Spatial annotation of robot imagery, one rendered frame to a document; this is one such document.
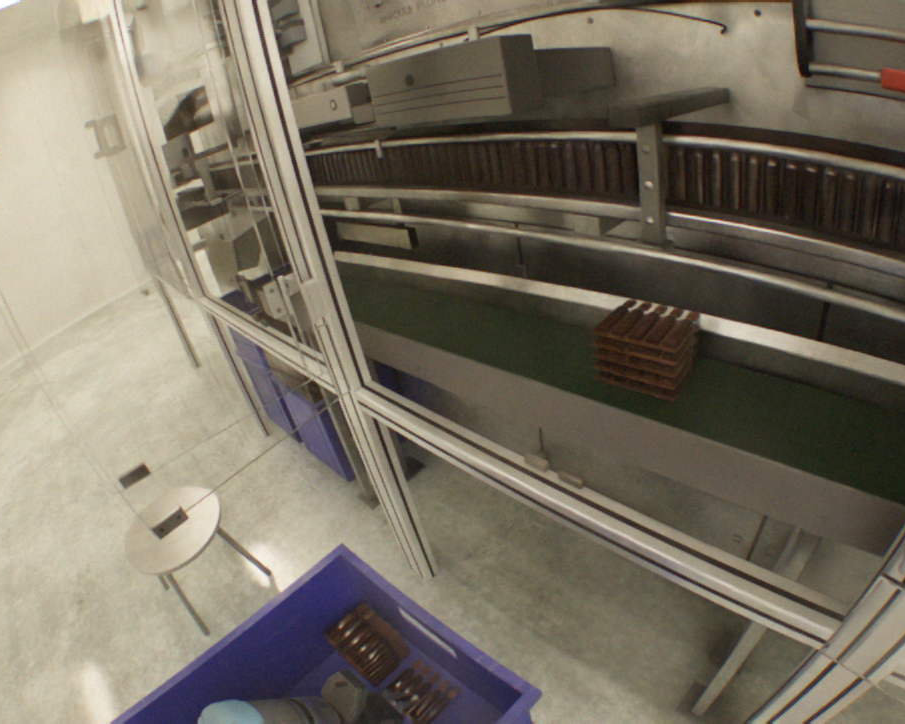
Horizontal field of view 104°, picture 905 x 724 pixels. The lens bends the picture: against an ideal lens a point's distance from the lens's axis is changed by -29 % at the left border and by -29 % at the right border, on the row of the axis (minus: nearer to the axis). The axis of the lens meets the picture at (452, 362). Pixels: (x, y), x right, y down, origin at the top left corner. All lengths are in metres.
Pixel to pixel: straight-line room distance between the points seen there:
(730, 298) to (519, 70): 0.41
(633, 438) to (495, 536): 0.81
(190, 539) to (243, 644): 0.51
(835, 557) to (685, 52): 0.86
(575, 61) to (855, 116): 0.42
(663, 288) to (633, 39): 0.41
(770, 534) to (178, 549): 1.27
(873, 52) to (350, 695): 1.01
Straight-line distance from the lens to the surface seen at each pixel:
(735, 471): 0.52
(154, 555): 1.33
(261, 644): 0.85
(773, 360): 0.63
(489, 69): 0.63
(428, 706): 0.87
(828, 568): 0.99
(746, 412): 0.57
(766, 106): 0.81
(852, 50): 0.68
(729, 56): 0.82
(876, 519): 0.52
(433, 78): 0.70
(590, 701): 1.09
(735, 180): 0.56
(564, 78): 0.76
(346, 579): 0.87
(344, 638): 0.87
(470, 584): 1.24
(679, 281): 0.73
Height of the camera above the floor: 1.04
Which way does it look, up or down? 32 degrees down
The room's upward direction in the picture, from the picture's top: 12 degrees counter-clockwise
